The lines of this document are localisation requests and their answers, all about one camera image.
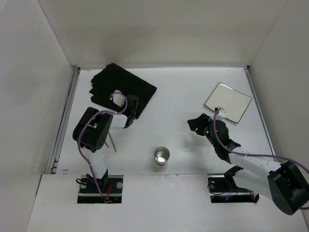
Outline black cloth placemat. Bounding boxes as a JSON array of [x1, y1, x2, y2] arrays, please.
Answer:
[[89, 63, 157, 119]]

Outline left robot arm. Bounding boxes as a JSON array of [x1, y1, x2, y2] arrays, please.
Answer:
[[72, 91, 140, 193]]

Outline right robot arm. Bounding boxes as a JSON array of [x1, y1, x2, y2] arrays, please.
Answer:
[[187, 110, 309, 215]]

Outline square white plate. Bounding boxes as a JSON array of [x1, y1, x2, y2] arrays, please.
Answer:
[[204, 82, 252, 123]]

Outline silver knife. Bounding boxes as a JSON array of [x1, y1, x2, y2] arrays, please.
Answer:
[[108, 132, 117, 153]]

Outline metal cup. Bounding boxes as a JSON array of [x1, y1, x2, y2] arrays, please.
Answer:
[[154, 147, 170, 166]]

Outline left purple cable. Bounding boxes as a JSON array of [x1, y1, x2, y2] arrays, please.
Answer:
[[77, 93, 128, 201]]

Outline purple cable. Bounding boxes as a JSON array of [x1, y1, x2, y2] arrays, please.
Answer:
[[77, 93, 128, 201], [213, 108, 309, 211]]

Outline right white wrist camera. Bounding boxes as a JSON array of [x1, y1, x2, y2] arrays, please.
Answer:
[[215, 107, 225, 120]]

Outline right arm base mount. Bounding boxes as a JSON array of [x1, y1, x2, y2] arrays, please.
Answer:
[[207, 176, 260, 203]]

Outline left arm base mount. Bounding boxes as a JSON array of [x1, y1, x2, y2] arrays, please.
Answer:
[[76, 175, 124, 204]]

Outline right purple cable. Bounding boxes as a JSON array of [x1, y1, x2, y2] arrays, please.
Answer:
[[213, 108, 309, 211]]

